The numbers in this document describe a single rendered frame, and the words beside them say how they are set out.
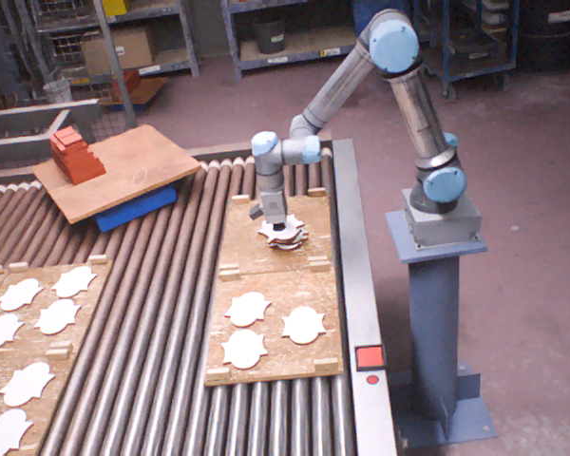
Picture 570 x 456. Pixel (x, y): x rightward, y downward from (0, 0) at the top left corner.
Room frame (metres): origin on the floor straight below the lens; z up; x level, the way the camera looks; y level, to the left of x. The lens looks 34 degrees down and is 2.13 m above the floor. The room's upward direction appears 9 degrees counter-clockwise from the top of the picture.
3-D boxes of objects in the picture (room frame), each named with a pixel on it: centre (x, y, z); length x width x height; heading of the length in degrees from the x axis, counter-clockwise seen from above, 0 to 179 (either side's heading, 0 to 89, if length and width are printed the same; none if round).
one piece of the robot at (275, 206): (1.67, 0.04, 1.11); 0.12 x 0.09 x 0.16; 83
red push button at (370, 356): (1.14, -0.16, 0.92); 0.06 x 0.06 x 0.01; 83
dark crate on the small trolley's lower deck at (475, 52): (4.69, -1.60, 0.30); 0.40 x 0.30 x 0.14; 5
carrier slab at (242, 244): (1.75, 0.03, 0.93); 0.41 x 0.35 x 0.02; 173
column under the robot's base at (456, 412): (1.71, -0.48, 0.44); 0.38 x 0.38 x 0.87; 89
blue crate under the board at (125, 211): (2.13, 0.57, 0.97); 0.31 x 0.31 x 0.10; 28
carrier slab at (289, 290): (1.33, 0.07, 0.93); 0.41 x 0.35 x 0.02; 174
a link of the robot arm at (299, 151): (1.66, -0.09, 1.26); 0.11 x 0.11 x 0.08; 81
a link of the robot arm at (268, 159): (1.66, 0.01, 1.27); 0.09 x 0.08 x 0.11; 81
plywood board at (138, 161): (2.20, 0.60, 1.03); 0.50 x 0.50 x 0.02; 28
